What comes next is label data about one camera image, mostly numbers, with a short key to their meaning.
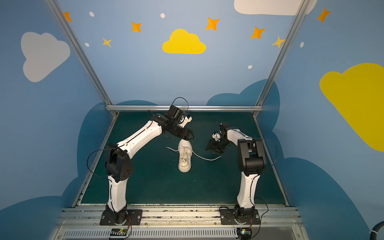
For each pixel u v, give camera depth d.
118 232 0.73
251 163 0.54
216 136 0.91
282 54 0.86
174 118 0.71
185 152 0.96
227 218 0.74
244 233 0.73
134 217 0.74
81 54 0.85
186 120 0.81
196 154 0.98
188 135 0.78
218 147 0.89
